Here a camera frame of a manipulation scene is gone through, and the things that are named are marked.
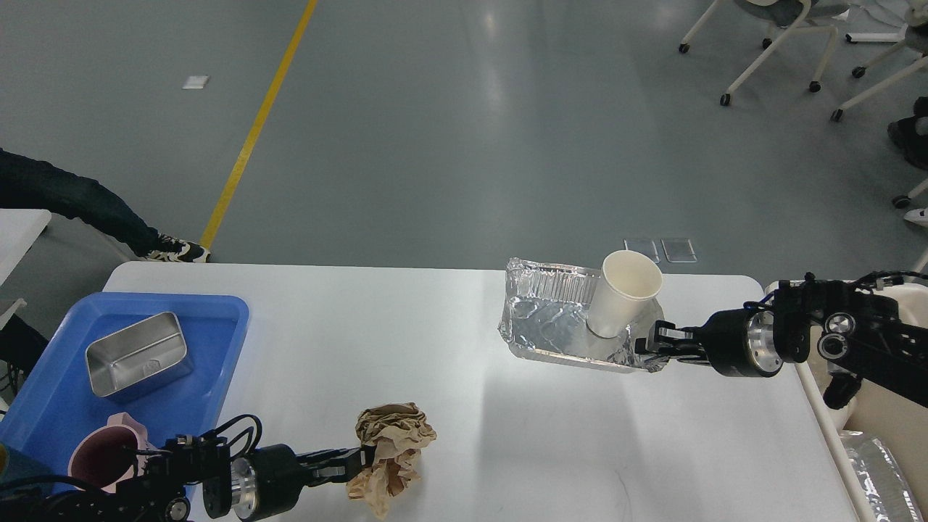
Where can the cream plastic bin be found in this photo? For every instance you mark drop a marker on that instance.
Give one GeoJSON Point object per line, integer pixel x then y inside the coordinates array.
{"type": "Point", "coordinates": [899, 423]}

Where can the brown paper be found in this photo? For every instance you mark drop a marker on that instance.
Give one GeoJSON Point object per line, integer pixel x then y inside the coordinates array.
{"type": "Point", "coordinates": [397, 433]}

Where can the clear floor plate left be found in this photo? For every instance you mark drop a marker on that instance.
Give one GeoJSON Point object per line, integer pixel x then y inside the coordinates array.
{"type": "Point", "coordinates": [646, 247]}

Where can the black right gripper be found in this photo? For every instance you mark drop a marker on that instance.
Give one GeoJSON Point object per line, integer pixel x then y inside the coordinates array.
{"type": "Point", "coordinates": [736, 343]}

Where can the small white side table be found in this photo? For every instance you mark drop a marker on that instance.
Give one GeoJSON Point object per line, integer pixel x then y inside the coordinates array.
{"type": "Point", "coordinates": [19, 229]}

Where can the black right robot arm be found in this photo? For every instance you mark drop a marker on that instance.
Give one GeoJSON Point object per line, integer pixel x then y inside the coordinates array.
{"type": "Point", "coordinates": [853, 325]}

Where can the white paper cup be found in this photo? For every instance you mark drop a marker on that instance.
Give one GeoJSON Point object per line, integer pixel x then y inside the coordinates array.
{"type": "Point", "coordinates": [628, 281]}

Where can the blue plastic tray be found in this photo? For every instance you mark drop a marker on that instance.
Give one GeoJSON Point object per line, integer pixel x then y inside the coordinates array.
{"type": "Point", "coordinates": [57, 409]}

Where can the clear floor plate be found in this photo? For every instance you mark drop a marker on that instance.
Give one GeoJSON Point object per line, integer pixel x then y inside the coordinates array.
{"type": "Point", "coordinates": [679, 250]}
{"type": "Point", "coordinates": [646, 247]}

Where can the clear floor plate right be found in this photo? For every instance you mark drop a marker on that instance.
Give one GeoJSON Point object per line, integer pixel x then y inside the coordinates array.
{"type": "Point", "coordinates": [679, 250]}

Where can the aluminium foil tray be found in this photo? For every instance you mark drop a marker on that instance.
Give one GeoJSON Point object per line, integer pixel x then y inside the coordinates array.
{"type": "Point", "coordinates": [544, 318]}

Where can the pink plastic mug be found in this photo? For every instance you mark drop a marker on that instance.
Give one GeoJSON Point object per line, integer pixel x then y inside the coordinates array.
{"type": "Point", "coordinates": [111, 454]}

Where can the stainless steel square tray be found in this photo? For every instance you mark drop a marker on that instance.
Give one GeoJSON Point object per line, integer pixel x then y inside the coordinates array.
{"type": "Point", "coordinates": [138, 359]}

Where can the white sneaker with stripes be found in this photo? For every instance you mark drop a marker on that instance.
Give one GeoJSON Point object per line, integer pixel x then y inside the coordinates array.
{"type": "Point", "coordinates": [917, 217]}

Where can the foil tray inside bin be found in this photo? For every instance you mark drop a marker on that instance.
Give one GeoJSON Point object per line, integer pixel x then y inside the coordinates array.
{"type": "Point", "coordinates": [882, 480]}

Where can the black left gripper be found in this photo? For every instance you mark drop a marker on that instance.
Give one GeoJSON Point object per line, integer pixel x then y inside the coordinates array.
{"type": "Point", "coordinates": [269, 481]}

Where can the person in beige sweater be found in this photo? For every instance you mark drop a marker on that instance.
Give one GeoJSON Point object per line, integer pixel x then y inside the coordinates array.
{"type": "Point", "coordinates": [29, 184]}

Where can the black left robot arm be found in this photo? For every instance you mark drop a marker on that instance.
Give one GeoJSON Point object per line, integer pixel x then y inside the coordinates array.
{"type": "Point", "coordinates": [159, 492]}

